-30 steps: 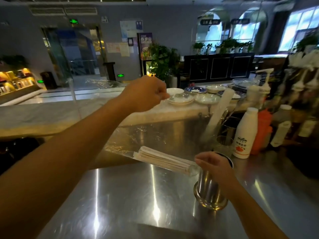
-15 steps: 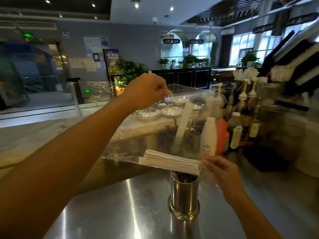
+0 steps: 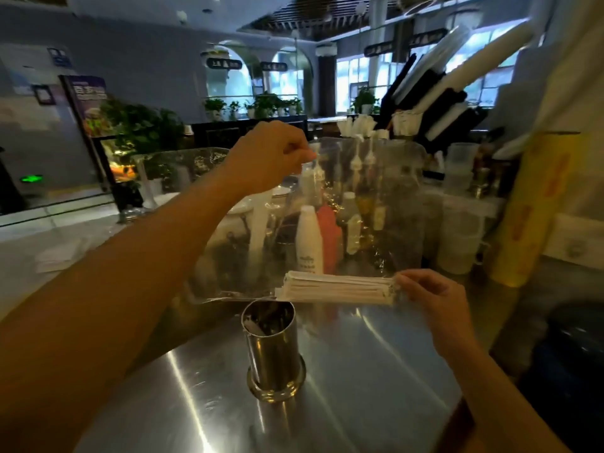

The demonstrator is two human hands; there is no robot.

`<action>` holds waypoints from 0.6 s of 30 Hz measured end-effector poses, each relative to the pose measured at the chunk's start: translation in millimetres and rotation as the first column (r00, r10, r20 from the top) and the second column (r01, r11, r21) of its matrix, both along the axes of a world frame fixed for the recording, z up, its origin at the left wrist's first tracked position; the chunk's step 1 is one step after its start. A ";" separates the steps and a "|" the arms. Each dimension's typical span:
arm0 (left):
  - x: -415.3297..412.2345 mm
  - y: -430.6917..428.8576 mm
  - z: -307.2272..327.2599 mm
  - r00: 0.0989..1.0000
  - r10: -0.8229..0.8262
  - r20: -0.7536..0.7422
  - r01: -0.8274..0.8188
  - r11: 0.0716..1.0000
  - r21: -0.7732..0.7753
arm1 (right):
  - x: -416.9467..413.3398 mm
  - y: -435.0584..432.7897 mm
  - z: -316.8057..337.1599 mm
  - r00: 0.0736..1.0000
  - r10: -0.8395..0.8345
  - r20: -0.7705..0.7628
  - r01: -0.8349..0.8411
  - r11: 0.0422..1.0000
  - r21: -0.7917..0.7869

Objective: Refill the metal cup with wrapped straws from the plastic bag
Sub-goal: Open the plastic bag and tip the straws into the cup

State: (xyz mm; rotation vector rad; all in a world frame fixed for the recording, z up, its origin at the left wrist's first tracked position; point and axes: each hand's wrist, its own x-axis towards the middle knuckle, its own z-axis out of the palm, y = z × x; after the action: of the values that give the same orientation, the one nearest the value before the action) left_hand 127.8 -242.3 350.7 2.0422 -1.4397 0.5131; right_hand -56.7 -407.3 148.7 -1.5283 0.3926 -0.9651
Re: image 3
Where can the white squeeze bottle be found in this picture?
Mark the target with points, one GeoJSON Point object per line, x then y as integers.
{"type": "Point", "coordinates": [309, 240]}

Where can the white straw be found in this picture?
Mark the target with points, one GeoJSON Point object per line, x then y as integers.
{"type": "Point", "coordinates": [252, 326]}

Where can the green lit sign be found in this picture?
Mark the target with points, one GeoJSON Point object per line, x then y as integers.
{"type": "Point", "coordinates": [31, 178]}

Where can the bunch of white packets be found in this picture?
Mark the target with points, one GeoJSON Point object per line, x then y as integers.
{"type": "Point", "coordinates": [357, 127]}

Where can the clear bottle white cap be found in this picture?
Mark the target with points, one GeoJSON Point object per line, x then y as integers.
{"type": "Point", "coordinates": [351, 226]}

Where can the dark blue bin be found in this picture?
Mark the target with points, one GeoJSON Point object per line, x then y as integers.
{"type": "Point", "coordinates": [566, 382]}

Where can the person's left forearm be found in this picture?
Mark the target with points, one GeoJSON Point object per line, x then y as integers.
{"type": "Point", "coordinates": [94, 301]}

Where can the person's right forearm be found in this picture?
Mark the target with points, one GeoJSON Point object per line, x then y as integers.
{"type": "Point", "coordinates": [500, 410]}

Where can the clear plastic pitcher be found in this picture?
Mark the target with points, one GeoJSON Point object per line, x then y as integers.
{"type": "Point", "coordinates": [460, 240]}

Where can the clear plastic measuring cup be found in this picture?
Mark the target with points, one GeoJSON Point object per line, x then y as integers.
{"type": "Point", "coordinates": [461, 167]}

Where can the person's left hand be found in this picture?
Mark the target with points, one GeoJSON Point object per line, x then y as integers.
{"type": "Point", "coordinates": [264, 160]}

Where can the yellow film roll box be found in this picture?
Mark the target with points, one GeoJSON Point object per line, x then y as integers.
{"type": "Point", "coordinates": [533, 212]}

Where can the person's right hand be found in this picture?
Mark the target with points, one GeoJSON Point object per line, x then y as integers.
{"type": "Point", "coordinates": [443, 311]}

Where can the holder of white sachets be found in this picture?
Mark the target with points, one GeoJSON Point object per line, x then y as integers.
{"type": "Point", "coordinates": [407, 123]}

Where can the white paper roll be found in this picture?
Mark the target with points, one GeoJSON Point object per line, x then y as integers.
{"type": "Point", "coordinates": [259, 221]}

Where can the black hanging sign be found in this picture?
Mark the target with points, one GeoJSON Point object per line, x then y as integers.
{"type": "Point", "coordinates": [273, 66]}
{"type": "Point", "coordinates": [224, 63]}

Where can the potted plant by window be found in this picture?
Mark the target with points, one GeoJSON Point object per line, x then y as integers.
{"type": "Point", "coordinates": [365, 99]}

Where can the black panelled cabinet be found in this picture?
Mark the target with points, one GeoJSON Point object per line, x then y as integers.
{"type": "Point", "coordinates": [212, 134]}

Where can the steel cylinder straw holder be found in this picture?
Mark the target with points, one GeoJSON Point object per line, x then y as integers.
{"type": "Point", "coordinates": [273, 358]}

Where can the orange squeeze bottle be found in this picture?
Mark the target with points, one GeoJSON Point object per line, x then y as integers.
{"type": "Point", "coordinates": [330, 240]}

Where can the large green potted plant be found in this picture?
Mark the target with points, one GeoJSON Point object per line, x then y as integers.
{"type": "Point", "coordinates": [141, 127]}

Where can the small black wall frame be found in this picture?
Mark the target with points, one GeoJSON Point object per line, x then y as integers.
{"type": "Point", "coordinates": [44, 95]}

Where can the bundle of paper straws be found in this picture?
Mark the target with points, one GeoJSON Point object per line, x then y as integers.
{"type": "Point", "coordinates": [335, 287]}

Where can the clear plastic bag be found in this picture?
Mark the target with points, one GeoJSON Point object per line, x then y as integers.
{"type": "Point", "coordinates": [401, 221]}

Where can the lit advertising display stand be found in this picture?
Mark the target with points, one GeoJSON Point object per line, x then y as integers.
{"type": "Point", "coordinates": [85, 103]}

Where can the row of small potted plants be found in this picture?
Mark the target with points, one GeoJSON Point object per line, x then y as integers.
{"type": "Point", "coordinates": [264, 103]}

